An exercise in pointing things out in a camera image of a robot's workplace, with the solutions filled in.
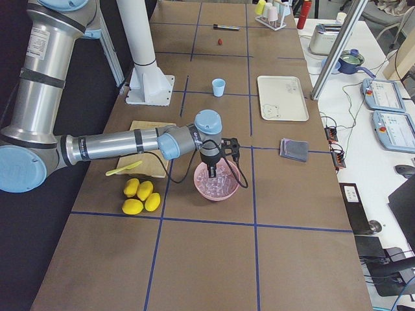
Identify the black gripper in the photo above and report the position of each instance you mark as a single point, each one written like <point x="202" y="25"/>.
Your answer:
<point x="210" y="159"/>

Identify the light blue plastic cup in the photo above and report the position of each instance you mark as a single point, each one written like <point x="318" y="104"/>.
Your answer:
<point x="218" y="86"/>

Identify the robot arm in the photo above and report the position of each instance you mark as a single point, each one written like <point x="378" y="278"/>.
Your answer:
<point x="30" y="151"/>

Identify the pink bowl of ice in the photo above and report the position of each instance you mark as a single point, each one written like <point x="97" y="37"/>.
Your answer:
<point x="224" y="185"/>

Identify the yellow upturned cup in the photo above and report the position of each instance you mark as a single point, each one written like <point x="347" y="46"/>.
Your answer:
<point x="259" y="8"/>

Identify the white upturned cup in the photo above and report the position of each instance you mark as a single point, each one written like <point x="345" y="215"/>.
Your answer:
<point x="272" y="15"/>

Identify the bamboo cutting board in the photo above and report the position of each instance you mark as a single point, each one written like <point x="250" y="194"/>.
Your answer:
<point x="150" y="164"/>

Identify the yellow lemon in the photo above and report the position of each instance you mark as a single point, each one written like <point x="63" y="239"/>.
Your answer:
<point x="132" y="206"/>
<point x="144" y="190"/>
<point x="130" y="188"/>
<point x="152" y="202"/>

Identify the yellow plastic knife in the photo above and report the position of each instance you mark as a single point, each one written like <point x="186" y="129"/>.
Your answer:
<point x="127" y="167"/>

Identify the grey folded cloth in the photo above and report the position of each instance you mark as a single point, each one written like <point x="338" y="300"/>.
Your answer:
<point x="296" y="150"/>

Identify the cream bear tray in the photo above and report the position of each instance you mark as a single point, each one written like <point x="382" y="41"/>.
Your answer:
<point x="281" y="99"/>

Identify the steel muddler black cap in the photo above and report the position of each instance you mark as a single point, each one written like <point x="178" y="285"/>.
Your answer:
<point x="225" y="27"/>

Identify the blue saucepan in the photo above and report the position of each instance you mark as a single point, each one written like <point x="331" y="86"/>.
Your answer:
<point x="351" y="62"/>

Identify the teach pendant near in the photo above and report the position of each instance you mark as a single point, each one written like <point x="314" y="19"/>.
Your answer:
<point x="395" y="130"/>

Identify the teach pendant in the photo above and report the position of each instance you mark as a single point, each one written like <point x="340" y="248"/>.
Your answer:
<point x="395" y="130"/>
<point x="382" y="95"/>

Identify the teach pendant far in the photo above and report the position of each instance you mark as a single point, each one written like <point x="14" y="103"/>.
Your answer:
<point x="382" y="95"/>

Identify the red bottle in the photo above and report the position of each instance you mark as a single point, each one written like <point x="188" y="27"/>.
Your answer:
<point x="305" y="9"/>

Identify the black computer mouse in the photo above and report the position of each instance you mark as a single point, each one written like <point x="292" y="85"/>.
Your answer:
<point x="406" y="171"/>

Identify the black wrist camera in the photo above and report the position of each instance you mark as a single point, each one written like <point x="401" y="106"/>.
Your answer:
<point x="230" y="147"/>

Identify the white pedestal column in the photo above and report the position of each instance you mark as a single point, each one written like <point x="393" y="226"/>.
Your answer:
<point x="148" y="84"/>

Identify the white wire cup rack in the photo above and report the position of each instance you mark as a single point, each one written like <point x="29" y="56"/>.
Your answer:
<point x="284" y="9"/>

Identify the aluminium frame post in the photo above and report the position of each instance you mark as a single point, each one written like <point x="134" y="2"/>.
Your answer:
<point x="352" y="17"/>

